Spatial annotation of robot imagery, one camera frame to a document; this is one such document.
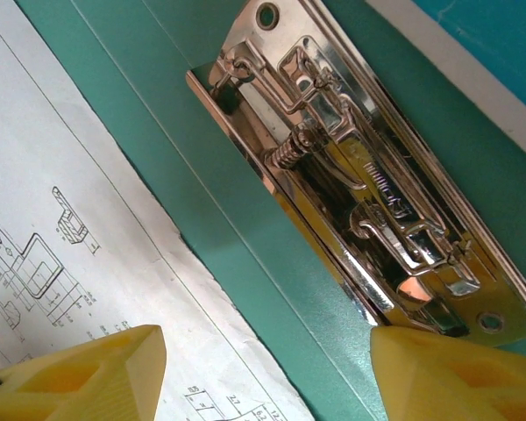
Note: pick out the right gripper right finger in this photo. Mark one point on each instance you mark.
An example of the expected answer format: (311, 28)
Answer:
(456, 381)

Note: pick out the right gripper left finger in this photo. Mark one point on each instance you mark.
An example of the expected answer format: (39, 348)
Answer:
(83, 381)

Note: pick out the teal paper folder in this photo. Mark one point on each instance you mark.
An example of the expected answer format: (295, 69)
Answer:
(228, 263)

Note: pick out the white technical drawing paper sheet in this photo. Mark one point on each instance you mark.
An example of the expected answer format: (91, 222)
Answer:
(70, 131)

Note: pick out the chrome folder clip mechanism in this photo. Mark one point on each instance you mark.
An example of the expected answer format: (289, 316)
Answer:
(377, 197)

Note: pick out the blue flat board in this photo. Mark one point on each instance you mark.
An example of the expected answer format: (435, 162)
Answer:
(499, 39)

